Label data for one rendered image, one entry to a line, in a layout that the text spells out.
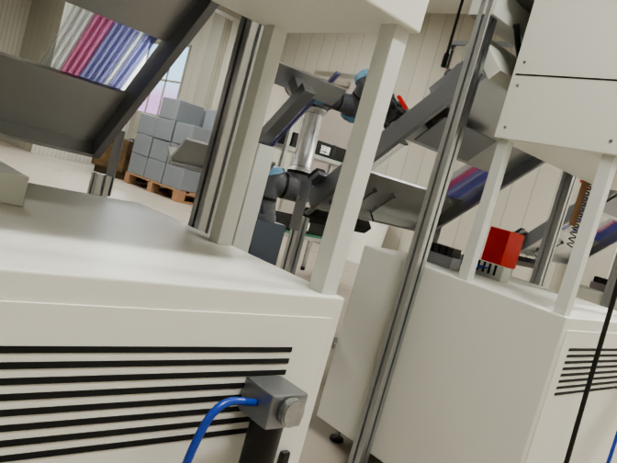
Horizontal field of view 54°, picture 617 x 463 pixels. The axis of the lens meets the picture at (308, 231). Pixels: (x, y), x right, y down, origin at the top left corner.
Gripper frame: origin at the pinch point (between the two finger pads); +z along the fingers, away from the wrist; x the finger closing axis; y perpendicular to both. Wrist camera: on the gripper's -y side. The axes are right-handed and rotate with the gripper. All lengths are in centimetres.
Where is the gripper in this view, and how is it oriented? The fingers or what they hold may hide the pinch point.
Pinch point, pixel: (402, 143)
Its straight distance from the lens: 209.6
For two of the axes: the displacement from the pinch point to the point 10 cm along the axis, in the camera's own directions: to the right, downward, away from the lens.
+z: 3.8, 7.5, -5.4
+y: 5.9, -6.5, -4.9
